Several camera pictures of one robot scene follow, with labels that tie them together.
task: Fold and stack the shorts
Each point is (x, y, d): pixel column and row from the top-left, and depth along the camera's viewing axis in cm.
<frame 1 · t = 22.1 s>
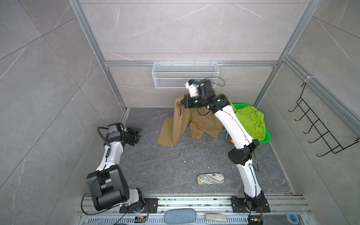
left hand: (141, 127, 86), fingers open
right hand: (179, 102, 78), fingers closed
tan khaki shorts: (201, 121, 108), point 4 cm above the table
lime green shorts: (254, 120, 102), point 9 cm above the table
patterned folded cloth: (209, 178, 81), point 4 cm above the table

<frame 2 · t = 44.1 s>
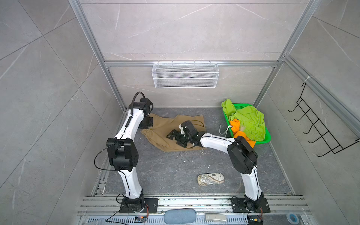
left hand: (145, 123, 89), fingers closed
right hand: (170, 138, 91), fingers open
tan khaki shorts: (156, 137, 90), point 12 cm above the table
the other named things where they were.

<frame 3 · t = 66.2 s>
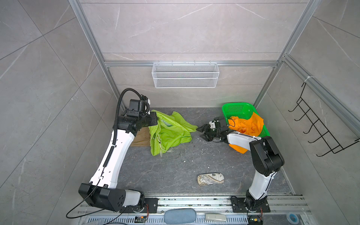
left hand: (155, 114, 74), fingers closed
right hand: (197, 130, 94), fingers open
lime green shorts: (170, 131, 103), point 3 cm above the table
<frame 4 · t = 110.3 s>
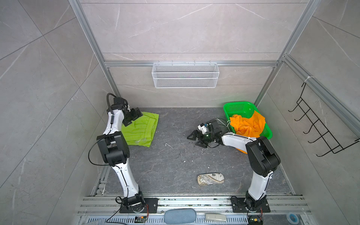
left hand: (136, 114, 96), fingers open
right hand: (191, 139, 91), fingers open
lime green shorts: (140, 132, 100), point 6 cm above the table
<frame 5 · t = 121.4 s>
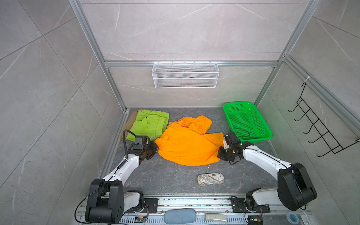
left hand: (158, 143, 88), fingers closed
right hand: (217, 154, 88), fingers closed
lime green shorts: (149, 123, 106), point 5 cm above the table
orange shorts: (185, 141, 95), point 6 cm above the table
